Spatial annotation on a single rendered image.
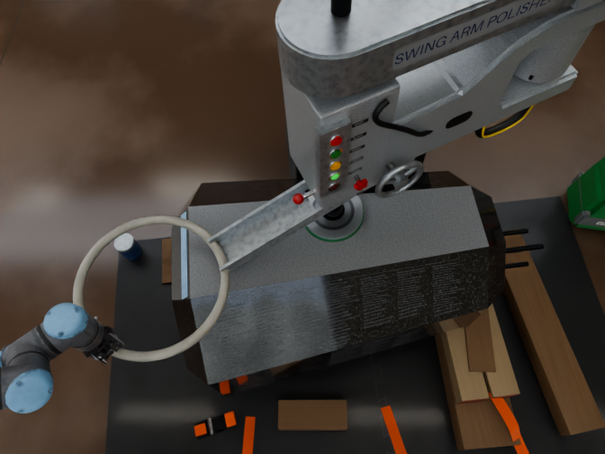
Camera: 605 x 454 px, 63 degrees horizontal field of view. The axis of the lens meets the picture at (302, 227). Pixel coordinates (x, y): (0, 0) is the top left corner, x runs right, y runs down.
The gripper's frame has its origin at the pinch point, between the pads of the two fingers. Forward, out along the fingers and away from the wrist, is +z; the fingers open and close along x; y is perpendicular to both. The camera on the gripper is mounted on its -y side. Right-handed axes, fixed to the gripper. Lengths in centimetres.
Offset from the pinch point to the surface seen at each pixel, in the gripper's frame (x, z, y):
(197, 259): 39.0, 1.3, 3.8
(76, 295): 6.8, -7.5, -15.8
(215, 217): 55, 1, -1
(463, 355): 82, 57, 103
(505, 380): 82, 56, 122
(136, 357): 2.9, -7.5, 12.3
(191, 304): 26.0, 3.2, 11.4
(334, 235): 71, -4, 38
